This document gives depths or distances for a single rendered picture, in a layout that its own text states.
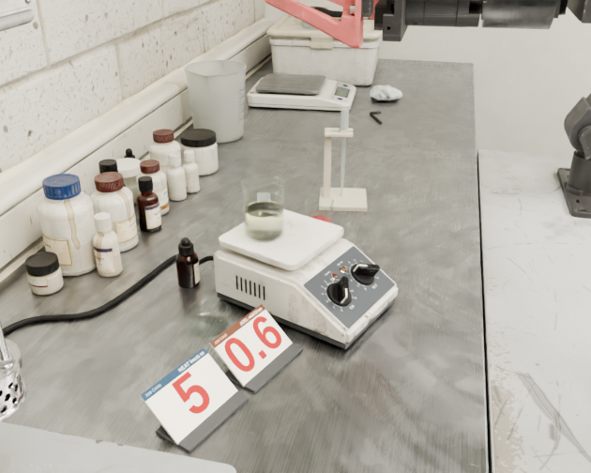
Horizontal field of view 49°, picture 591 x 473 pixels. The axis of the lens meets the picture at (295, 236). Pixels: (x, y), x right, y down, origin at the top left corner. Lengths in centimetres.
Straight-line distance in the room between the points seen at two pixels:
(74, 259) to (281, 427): 41
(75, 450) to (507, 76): 181
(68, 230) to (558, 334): 63
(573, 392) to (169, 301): 49
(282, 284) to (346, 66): 114
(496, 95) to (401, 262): 133
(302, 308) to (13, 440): 33
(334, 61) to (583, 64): 80
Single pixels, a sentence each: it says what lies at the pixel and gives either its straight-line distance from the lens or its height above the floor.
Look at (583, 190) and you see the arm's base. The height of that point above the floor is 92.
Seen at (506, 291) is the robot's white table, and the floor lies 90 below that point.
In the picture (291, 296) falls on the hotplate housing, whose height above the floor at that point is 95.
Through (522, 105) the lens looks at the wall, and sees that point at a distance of 222.
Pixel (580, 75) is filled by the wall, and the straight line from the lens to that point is 222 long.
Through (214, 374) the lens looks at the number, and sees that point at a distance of 69.
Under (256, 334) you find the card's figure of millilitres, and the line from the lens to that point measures 74.
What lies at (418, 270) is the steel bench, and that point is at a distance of 92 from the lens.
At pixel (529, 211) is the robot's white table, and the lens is 114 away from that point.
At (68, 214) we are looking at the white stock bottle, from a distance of 90.
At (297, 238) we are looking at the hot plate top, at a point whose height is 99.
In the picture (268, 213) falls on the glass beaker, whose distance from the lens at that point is 77.
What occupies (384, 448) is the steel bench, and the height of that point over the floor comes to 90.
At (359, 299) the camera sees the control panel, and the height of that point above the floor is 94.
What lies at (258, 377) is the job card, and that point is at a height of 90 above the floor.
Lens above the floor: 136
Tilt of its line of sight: 28 degrees down
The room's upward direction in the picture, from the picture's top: straight up
